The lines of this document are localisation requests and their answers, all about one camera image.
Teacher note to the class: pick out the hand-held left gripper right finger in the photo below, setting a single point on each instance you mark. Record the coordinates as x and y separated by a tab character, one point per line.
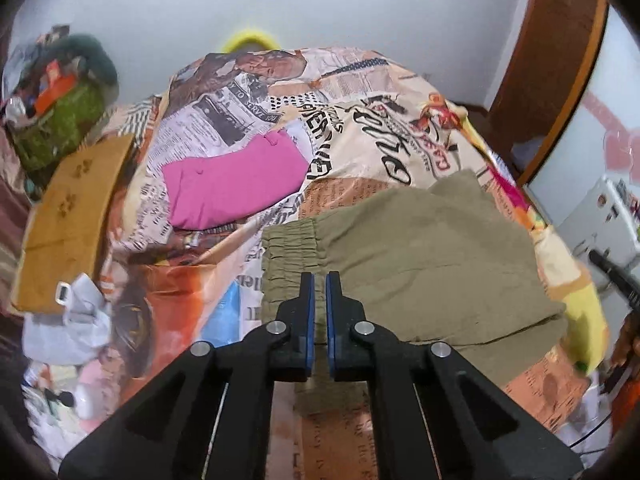
330	310

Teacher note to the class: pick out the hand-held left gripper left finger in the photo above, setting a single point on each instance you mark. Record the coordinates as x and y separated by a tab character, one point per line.
310	310

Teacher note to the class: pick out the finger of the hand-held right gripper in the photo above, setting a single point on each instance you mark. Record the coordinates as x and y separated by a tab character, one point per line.
617	275

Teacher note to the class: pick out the olive green pants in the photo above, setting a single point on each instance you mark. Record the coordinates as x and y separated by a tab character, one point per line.
425	260

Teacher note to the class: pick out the yellow bed sheet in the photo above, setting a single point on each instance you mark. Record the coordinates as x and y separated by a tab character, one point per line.
585	320

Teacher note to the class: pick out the white cabinet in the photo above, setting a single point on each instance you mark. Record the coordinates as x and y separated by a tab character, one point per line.
600	220

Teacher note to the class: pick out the pink folded garment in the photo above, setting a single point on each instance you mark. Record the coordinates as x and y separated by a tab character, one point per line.
230	185

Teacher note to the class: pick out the white wardrobe sliding door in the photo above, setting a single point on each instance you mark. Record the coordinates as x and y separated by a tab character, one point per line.
600	125

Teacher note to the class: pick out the newspaper print blanket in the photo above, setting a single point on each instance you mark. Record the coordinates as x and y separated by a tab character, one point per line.
350	125

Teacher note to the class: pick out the brown wooden door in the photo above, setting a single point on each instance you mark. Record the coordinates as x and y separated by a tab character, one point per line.
550	60

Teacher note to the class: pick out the white crumpled cloth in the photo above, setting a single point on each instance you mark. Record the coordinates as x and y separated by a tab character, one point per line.
75	320

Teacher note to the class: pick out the yellow foam tube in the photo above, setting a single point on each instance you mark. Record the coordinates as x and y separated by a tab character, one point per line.
250	39

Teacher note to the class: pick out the green cardboard box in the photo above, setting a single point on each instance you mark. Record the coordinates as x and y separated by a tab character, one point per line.
60	125

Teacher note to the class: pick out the grey plush pillow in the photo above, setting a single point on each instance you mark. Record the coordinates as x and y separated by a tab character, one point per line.
95	55

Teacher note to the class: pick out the orange box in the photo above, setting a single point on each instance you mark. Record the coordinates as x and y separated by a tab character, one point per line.
55	85

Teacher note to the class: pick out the pile of clothes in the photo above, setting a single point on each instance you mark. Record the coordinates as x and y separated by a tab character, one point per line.
25	60

